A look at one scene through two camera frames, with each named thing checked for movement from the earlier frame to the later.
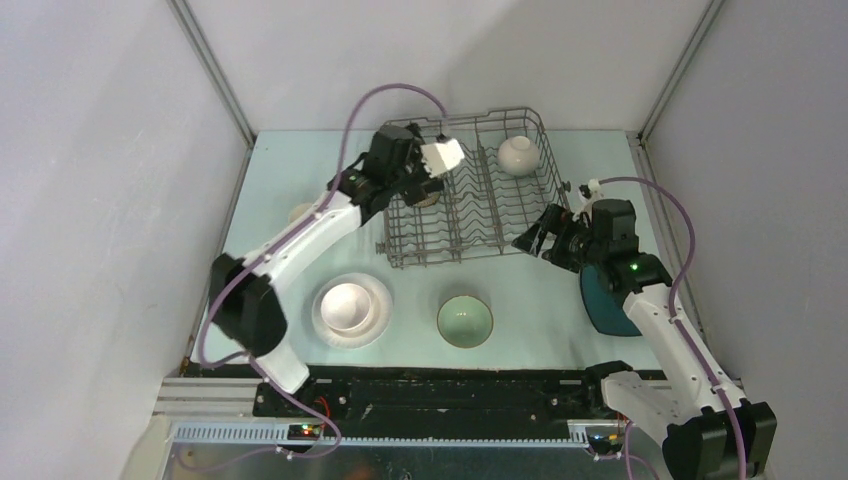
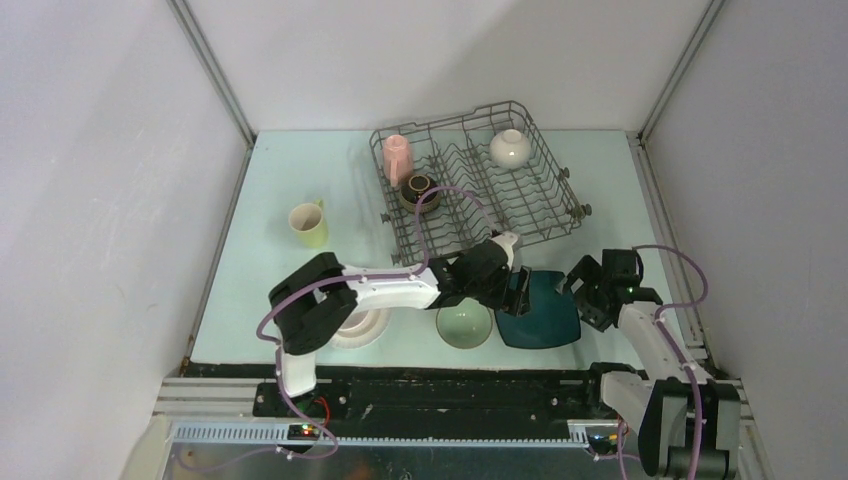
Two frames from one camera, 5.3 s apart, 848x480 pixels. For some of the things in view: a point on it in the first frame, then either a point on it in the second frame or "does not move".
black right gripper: [532, 239] → [588, 271]
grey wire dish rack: [500, 174] does not move
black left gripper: [422, 185] → [515, 302]
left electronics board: [303, 431] does not move
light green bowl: [465, 321] does not move
